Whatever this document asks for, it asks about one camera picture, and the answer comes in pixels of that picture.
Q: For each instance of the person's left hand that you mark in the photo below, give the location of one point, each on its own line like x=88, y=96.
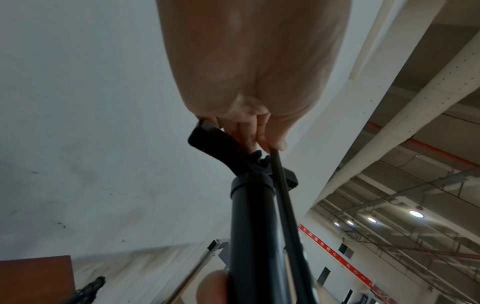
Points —
x=247, y=59

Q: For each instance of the person's right hand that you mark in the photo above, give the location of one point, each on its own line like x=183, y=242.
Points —
x=212, y=288

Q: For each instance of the metal clothes rack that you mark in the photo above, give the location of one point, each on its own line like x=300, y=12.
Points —
x=195, y=273

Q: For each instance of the pile of black tripods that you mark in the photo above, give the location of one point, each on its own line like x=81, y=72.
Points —
x=251, y=237

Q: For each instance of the black bike pumps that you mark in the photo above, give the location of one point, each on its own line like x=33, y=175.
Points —
x=92, y=289

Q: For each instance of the ceiling light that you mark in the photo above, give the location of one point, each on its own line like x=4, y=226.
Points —
x=416, y=213
x=371, y=219
x=349, y=222

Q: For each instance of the red ceiling pipe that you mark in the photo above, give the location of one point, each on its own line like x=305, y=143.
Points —
x=431, y=148

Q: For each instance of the red wall banner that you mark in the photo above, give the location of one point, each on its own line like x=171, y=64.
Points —
x=337, y=256

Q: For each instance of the white ceiling duct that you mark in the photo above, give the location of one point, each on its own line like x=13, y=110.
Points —
x=412, y=112

